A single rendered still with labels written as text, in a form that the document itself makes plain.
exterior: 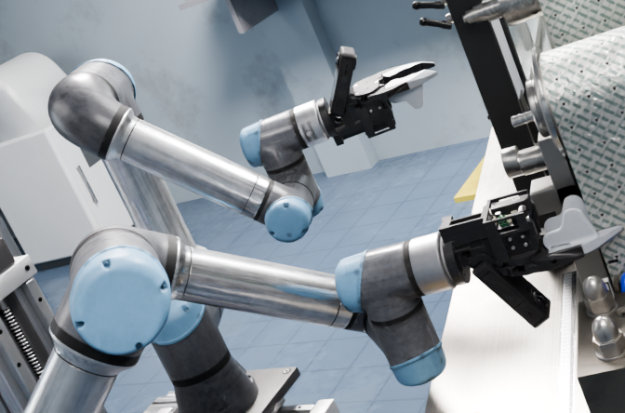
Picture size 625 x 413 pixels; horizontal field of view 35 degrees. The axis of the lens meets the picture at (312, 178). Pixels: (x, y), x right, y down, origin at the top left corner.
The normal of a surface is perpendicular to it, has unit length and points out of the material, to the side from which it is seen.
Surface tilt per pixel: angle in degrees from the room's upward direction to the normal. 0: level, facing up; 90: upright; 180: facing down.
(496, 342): 0
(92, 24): 90
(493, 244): 90
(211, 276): 77
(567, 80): 55
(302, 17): 90
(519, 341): 0
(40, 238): 90
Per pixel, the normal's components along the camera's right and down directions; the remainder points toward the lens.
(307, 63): -0.45, 0.44
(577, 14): -0.23, 0.42
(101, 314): 0.30, 0.07
